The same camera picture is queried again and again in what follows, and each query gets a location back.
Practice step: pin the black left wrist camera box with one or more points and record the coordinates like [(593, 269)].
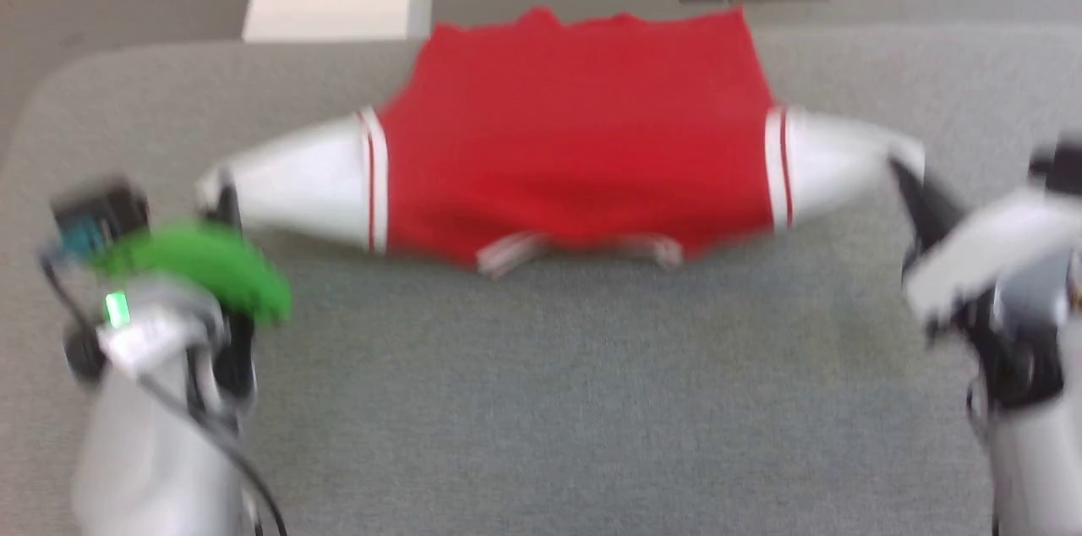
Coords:
[(97, 219)]

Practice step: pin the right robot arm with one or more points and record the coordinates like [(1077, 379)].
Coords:
[(1040, 468)]

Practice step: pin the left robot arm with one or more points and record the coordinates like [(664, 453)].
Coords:
[(144, 451)]

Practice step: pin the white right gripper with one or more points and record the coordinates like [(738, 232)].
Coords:
[(989, 253)]

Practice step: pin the red and white sports garment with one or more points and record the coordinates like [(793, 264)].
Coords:
[(575, 139)]

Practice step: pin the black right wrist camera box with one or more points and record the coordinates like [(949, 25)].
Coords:
[(1057, 168)]

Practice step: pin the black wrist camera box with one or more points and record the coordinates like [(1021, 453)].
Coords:
[(1057, 168), (97, 219)]

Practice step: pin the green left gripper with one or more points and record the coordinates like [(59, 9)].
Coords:
[(211, 265)]

